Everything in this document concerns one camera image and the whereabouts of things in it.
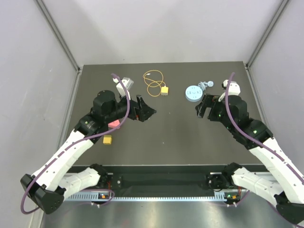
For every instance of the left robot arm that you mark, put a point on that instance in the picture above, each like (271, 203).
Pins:
(48, 187)

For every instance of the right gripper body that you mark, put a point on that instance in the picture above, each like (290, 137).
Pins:
(216, 113)

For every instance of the light blue round power strip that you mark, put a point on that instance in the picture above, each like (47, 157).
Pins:
(193, 93)

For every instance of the slotted cable duct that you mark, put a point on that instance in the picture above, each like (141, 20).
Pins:
(104, 196)

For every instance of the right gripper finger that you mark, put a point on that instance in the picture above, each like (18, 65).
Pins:
(207, 101)
(199, 110)

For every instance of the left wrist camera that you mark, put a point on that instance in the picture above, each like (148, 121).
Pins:
(127, 82)

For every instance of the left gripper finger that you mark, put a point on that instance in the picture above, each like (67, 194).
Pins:
(147, 112)
(140, 103)

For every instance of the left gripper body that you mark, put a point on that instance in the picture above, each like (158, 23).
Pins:
(136, 113)

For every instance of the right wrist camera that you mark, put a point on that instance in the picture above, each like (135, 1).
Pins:
(234, 89)

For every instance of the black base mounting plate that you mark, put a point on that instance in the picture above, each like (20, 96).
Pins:
(164, 179)

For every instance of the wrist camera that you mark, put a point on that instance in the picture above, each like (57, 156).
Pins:
(127, 82)
(234, 89)

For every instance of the pink triangular power strip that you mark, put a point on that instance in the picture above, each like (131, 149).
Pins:
(114, 124)

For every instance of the yellow cube plug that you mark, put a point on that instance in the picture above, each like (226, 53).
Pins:
(107, 139)

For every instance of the yellow charger with cable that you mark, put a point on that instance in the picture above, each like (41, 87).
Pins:
(164, 90)

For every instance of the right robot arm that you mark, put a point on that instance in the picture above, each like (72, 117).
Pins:
(286, 192)

